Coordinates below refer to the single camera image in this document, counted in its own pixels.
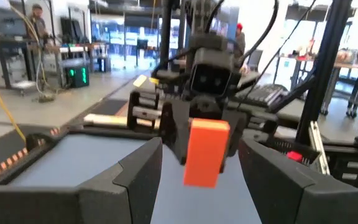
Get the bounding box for yellow tag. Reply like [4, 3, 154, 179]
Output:
[132, 74, 160, 88]

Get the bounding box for wooden top table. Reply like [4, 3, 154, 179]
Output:
[273, 52, 358, 119]

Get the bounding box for wooden side board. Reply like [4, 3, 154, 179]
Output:
[84, 113, 161, 130]

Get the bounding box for yellow cable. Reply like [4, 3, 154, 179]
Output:
[0, 57, 27, 144]

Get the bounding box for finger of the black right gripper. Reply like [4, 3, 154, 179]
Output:
[159, 100, 194, 166]
[219, 110, 249, 174]

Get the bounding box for black plastic basket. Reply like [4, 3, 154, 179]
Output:
[270, 138, 321, 166]

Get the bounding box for person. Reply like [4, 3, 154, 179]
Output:
[26, 3, 49, 47]
[233, 22, 247, 58]

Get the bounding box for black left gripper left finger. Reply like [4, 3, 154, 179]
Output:
[0, 136, 163, 224]

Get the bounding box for black hazard-striped floor mat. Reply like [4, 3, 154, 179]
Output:
[0, 99, 130, 186]

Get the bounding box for computer keyboard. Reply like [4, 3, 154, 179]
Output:
[234, 83, 288, 110]

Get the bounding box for orange rectangular foam block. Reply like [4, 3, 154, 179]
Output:
[183, 118, 231, 189]

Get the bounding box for thin black cable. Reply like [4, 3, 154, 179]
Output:
[234, 0, 318, 110]

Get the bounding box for black metal cart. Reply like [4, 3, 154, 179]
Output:
[0, 37, 43, 94]

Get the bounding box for gray office chair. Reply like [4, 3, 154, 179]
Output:
[247, 49, 264, 72]

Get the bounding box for red foam block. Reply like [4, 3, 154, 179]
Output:
[286, 151, 304, 163]

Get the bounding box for black box green digits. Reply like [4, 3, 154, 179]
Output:
[65, 65, 90, 88]

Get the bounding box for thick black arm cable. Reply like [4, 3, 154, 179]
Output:
[236, 0, 280, 68]

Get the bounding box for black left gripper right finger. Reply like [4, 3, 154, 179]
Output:
[237, 138, 358, 224]

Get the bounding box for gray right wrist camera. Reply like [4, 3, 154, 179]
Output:
[188, 46, 234, 96]

